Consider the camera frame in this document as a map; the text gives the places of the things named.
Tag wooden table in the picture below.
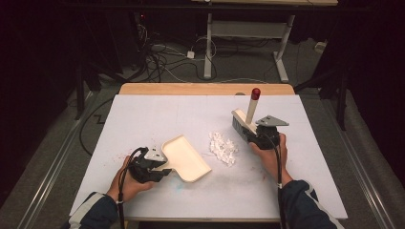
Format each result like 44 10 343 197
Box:
117 82 296 223

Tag black floor cable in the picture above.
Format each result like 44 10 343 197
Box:
78 95 117 157

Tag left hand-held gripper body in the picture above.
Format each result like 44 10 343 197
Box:
128 146 169 184

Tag white metal desk frame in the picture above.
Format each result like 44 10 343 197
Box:
190 0 339 84

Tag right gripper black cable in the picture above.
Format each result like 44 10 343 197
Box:
259 131 288 229

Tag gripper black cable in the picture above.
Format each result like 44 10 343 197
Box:
117 146 149 229
259 131 288 229

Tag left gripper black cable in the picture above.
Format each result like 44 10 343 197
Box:
117 146 149 229

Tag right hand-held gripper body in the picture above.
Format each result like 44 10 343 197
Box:
253 114 290 151

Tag scattered red crumbs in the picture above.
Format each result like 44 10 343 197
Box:
113 149 138 165

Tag person's right hand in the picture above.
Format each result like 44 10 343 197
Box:
248 133 294 187

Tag bundle of floor cables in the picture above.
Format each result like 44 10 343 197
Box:
135 22 221 84

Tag pile of white paper scraps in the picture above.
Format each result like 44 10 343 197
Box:
208 131 239 168

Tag cream hand brush red cap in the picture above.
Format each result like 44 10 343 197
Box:
230 88 262 143

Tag cream plastic dustpan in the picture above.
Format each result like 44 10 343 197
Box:
152 134 213 184

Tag person's left hand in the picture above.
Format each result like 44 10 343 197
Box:
106 155 157 203

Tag metal floor rail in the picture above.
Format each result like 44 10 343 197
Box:
329 125 400 229
15 91 100 229

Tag black stand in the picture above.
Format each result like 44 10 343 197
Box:
74 61 97 122
293 68 349 132

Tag white table cover sheet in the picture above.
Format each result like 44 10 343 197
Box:
69 94 349 220

